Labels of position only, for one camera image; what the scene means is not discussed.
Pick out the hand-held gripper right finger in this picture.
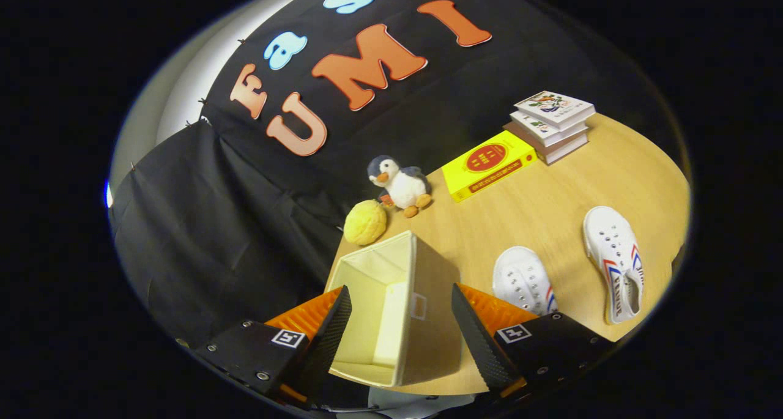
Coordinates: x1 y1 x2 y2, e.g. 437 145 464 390
451 283 615 402

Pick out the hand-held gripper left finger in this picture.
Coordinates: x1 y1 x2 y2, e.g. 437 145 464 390
195 286 353 409

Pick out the beige fabric storage box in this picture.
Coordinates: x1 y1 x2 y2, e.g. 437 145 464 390
325 230 464 388

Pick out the white canvas shoe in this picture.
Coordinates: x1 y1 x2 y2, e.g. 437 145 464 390
582 206 645 325
492 246 558 317

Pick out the yellow plush ball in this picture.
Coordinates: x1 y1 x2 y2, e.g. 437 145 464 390
343 199 388 246

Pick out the plush penguin toy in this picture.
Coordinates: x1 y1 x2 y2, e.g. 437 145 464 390
367 155 434 218

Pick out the yellow book with red circle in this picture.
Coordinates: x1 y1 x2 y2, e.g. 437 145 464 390
441 130 539 203

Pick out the brown cover book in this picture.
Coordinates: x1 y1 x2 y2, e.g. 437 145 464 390
503 122 589 165

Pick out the white illustrated book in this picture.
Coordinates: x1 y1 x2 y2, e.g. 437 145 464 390
513 91 596 130

